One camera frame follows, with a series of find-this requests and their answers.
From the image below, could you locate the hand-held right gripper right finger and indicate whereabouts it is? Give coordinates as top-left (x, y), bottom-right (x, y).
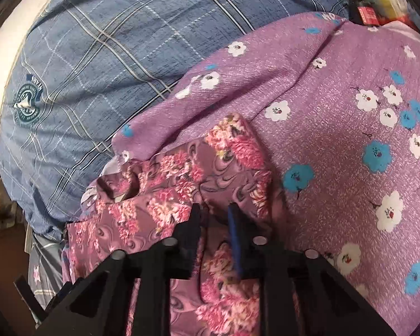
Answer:
top-left (227, 201), bottom-right (394, 336)

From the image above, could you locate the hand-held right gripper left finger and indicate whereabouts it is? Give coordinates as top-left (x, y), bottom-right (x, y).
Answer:
top-left (35, 203), bottom-right (201, 336)

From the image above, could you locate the pink floral garment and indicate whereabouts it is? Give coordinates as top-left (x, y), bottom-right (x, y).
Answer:
top-left (61, 112), bottom-right (298, 336)

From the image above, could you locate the purple floral bed sheet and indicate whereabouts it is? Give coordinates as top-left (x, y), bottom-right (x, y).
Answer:
top-left (110, 11), bottom-right (420, 336)

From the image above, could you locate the grey striped sheet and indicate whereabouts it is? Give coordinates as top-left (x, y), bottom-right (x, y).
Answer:
top-left (26, 233), bottom-right (71, 323)

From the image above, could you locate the blue plaid quilt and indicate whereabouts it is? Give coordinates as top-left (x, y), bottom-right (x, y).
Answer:
top-left (0, 0), bottom-right (351, 239)

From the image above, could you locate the beige leaf-pattern cloth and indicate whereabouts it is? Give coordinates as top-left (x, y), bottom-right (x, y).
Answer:
top-left (0, 140), bottom-right (29, 232)

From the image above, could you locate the dark bottle with red label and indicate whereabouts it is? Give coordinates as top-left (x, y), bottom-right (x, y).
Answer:
top-left (348, 0), bottom-right (380, 27)

